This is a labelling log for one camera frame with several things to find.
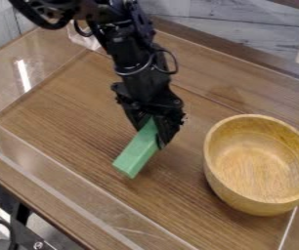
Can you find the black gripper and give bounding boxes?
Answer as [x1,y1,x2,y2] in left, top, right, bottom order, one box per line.
[110,82,185,148]

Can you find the green rectangular block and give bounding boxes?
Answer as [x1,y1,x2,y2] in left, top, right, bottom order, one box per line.
[113,119,158,179]

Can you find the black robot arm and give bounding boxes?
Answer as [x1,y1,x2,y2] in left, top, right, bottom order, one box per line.
[9,0,183,147]

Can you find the brown wooden bowl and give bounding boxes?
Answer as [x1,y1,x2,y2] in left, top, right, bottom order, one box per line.
[203,114,299,216]

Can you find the black table leg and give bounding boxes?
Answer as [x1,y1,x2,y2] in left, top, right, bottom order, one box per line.
[13,202,30,226]

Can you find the clear acrylic tray wall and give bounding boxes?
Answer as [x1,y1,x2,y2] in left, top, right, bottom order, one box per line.
[0,21,299,250]

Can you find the black cable lower left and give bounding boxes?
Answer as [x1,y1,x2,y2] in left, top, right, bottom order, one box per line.
[0,217,18,250]

